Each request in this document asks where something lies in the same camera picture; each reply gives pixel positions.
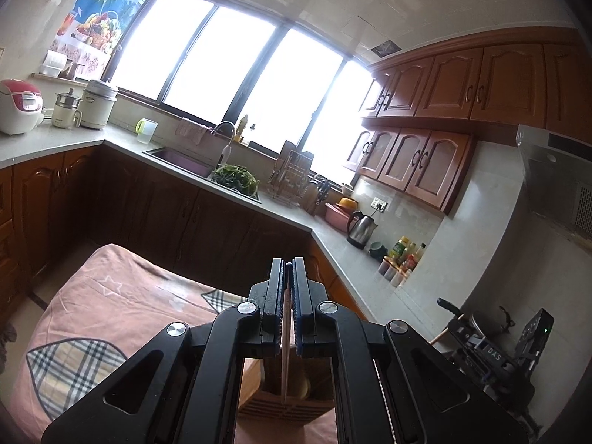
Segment black wok pan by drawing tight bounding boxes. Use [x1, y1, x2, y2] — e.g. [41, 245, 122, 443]
[434, 298, 516, 343]

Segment wooden utensil holder box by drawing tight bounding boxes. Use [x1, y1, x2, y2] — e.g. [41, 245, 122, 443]
[238, 353, 334, 424]

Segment pink patterned tablecloth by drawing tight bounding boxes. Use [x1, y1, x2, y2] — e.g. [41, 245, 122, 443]
[8, 242, 339, 444]

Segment condiment bottles group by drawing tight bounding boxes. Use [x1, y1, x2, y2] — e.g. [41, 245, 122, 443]
[378, 236, 427, 287]

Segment green mug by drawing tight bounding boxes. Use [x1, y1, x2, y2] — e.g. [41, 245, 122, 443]
[368, 242, 389, 262]

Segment stainless electric kettle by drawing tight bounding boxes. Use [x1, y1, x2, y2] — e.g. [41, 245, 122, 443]
[346, 211, 377, 250]

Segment pink plastic basin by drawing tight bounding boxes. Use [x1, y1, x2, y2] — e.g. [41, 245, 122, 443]
[324, 202, 353, 233]

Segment steel range hood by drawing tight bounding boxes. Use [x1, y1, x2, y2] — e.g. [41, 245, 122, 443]
[516, 125, 592, 246]

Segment green vegetables in sink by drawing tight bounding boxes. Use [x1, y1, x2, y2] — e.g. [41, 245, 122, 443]
[212, 164, 259, 196]

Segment metal dish rack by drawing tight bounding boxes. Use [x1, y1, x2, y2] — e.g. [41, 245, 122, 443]
[268, 140, 314, 206]

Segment chrome sink faucet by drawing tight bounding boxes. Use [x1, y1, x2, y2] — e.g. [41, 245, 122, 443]
[211, 120, 236, 168]

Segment small cream electric pot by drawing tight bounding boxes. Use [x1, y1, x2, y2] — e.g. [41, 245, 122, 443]
[51, 88, 81, 130]

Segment large cream cooker pot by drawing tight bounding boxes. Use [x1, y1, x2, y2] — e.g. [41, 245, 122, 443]
[78, 79, 118, 130]

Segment white red rice cooker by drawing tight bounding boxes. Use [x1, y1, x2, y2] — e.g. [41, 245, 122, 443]
[0, 78, 44, 135]

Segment fruit poster window blind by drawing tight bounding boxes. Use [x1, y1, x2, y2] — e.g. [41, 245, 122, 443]
[50, 0, 145, 80]

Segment wall power socket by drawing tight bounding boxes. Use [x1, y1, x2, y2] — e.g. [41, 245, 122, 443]
[370, 198, 387, 212]

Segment clear jug green handle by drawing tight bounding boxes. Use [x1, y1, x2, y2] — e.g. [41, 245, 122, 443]
[134, 118, 158, 144]

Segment upper wooden wall cabinets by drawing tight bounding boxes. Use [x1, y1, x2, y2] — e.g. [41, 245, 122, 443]
[346, 27, 591, 213]

